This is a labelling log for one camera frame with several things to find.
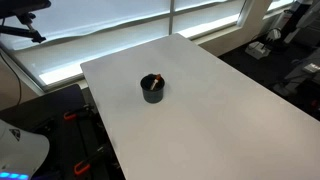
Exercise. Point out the red white marker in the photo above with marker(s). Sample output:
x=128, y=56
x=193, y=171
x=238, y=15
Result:
x=155, y=82

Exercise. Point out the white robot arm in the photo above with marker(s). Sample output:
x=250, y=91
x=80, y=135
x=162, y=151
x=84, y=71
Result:
x=20, y=150

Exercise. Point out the dark teal mug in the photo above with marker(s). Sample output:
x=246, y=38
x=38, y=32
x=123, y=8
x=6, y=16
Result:
x=152, y=95

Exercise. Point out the small white box device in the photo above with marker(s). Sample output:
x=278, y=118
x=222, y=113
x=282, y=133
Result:
x=256, y=50

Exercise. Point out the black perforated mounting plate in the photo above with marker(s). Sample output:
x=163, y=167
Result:
x=50, y=106

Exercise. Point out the white grey machine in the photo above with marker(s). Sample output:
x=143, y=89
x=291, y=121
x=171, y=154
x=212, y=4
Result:
x=303, y=71

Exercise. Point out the black white machine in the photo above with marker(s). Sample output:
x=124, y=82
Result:
x=296, y=20

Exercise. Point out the black camera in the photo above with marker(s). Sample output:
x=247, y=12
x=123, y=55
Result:
x=23, y=6

